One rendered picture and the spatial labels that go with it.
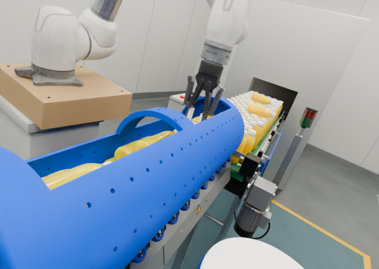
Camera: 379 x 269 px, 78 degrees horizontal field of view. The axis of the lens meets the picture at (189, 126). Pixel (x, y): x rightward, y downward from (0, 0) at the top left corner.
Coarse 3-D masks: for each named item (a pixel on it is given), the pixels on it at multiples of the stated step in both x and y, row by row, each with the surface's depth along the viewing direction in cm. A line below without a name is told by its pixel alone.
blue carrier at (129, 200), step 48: (96, 144) 62; (192, 144) 57; (0, 192) 25; (48, 192) 28; (96, 192) 32; (144, 192) 39; (192, 192) 58; (0, 240) 23; (48, 240) 25; (96, 240) 30; (144, 240) 41
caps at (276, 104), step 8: (240, 96) 208; (248, 96) 213; (248, 104) 183; (264, 104) 200; (272, 104) 211; (280, 104) 223; (248, 112) 161; (248, 120) 143; (256, 120) 147; (264, 120) 151
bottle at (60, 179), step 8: (72, 168) 42; (80, 168) 42; (88, 168) 42; (96, 168) 43; (56, 176) 38; (64, 176) 38; (72, 176) 39; (80, 176) 40; (48, 184) 36; (56, 184) 36
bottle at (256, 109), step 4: (252, 104) 155; (256, 104) 155; (248, 108) 156; (252, 108) 155; (256, 108) 153; (260, 108) 153; (264, 108) 152; (252, 112) 156; (256, 112) 154; (260, 112) 153; (264, 112) 152; (268, 112) 151; (272, 112) 152; (264, 116) 153; (268, 116) 152
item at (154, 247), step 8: (224, 168) 108; (216, 176) 99; (208, 184) 91; (200, 192) 85; (192, 200) 79; (200, 200) 84; (192, 208) 78; (184, 216) 73; (168, 224) 66; (176, 224) 69; (168, 232) 65; (160, 240) 62; (152, 248) 59; (160, 248) 61; (152, 256) 58; (128, 264) 52; (136, 264) 54; (144, 264) 55
